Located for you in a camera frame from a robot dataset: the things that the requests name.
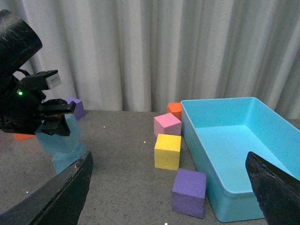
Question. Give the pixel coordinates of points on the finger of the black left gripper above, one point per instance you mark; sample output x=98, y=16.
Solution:
x=59, y=202
x=56, y=125

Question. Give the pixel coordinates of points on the light blue foam cube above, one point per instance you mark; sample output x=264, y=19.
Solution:
x=61, y=161
x=62, y=144

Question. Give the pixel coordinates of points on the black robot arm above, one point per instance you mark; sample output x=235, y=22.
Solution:
x=18, y=43

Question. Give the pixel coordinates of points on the purple foam cube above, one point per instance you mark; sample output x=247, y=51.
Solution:
x=188, y=193
x=79, y=109

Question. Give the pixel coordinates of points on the white curtain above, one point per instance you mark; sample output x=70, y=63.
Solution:
x=140, y=55

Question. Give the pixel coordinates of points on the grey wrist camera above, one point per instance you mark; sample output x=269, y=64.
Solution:
x=47, y=80

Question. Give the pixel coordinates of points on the light blue plastic bin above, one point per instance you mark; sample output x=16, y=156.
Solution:
x=220, y=133

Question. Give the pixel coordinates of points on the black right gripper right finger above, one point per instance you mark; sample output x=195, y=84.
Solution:
x=277, y=192

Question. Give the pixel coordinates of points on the yellow foam cube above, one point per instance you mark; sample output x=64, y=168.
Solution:
x=167, y=152

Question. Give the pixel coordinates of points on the orange foam cube right side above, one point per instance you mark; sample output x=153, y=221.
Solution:
x=175, y=109

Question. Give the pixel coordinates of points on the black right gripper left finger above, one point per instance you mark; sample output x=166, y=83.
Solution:
x=56, y=106

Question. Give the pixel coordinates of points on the pink foam cube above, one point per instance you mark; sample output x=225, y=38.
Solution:
x=167, y=124

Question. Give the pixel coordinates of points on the orange foam cube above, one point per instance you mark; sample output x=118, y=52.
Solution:
x=21, y=137
x=175, y=109

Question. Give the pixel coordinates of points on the purple foam cube right side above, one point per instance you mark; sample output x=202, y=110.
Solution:
x=188, y=193

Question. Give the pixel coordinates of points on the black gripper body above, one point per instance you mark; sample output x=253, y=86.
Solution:
x=19, y=102

